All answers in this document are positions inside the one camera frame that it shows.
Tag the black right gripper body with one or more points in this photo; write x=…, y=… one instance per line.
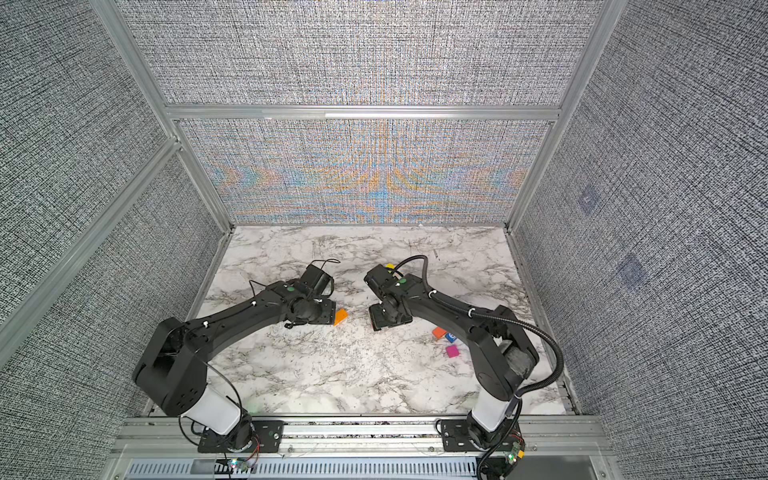
x=381, y=316

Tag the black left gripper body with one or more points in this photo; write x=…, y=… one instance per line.
x=321, y=312

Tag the orange wood block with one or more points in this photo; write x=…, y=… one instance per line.
x=340, y=316

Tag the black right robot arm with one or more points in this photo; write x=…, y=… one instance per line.
x=501, y=353

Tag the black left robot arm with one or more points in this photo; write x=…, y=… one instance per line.
x=173, y=369

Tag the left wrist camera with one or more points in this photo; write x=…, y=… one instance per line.
x=317, y=277

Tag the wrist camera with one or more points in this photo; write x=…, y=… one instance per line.
x=317, y=277
x=380, y=279

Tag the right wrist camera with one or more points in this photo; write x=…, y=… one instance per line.
x=380, y=279

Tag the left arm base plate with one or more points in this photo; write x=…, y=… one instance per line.
x=263, y=436

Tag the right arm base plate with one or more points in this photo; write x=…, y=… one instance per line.
x=455, y=436

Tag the aluminium front rail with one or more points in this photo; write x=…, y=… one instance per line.
x=368, y=435

